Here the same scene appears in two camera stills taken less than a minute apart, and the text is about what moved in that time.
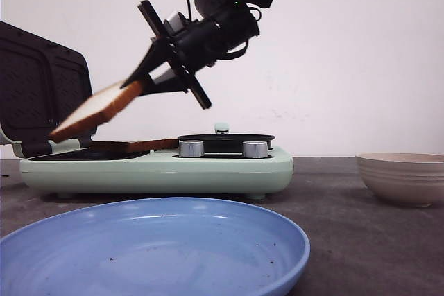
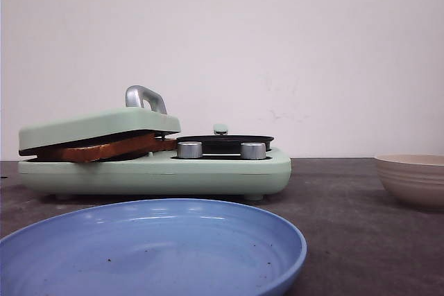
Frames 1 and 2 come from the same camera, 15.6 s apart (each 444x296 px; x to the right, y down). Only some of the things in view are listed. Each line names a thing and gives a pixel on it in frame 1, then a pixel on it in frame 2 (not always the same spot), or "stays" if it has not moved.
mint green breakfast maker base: [220, 171] stays
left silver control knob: [191, 148] stays
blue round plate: [159, 247] stays
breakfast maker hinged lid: [41, 81] -> [144, 114]
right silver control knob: [254, 149] stays
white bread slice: [98, 109] -> [116, 148]
